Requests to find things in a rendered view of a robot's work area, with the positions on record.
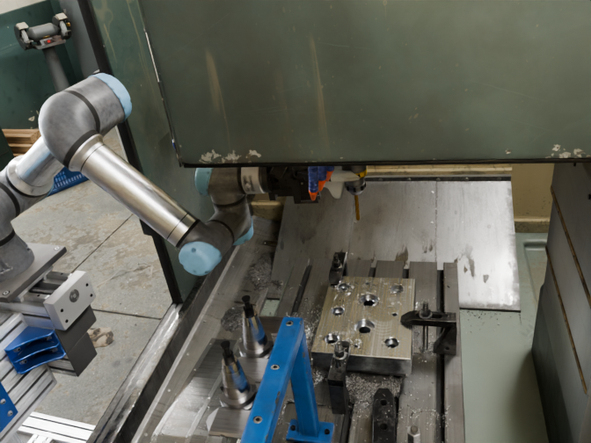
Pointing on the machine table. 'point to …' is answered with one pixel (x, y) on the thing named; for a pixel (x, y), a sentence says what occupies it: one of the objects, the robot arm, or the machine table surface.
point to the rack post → (306, 403)
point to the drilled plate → (322, 355)
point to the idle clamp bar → (381, 429)
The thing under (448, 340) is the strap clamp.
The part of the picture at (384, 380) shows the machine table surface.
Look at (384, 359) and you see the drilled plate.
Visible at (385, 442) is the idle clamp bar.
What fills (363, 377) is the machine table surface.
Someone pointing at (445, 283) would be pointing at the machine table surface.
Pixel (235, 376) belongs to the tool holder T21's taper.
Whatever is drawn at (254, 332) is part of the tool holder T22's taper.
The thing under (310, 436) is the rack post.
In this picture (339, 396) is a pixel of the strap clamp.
